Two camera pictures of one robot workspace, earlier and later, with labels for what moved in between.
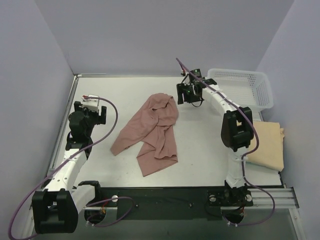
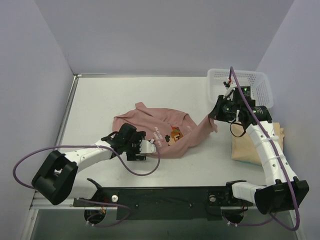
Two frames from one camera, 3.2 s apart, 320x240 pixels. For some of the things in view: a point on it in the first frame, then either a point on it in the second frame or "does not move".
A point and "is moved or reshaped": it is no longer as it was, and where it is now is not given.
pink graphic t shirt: x=153 y=129 is moved or reshaped
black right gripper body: x=182 y=93 to x=218 y=107
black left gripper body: x=97 y=114 to x=135 y=149
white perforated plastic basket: x=250 y=90 does not move
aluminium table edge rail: x=75 y=80 does not move
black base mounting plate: x=133 y=203 does not move
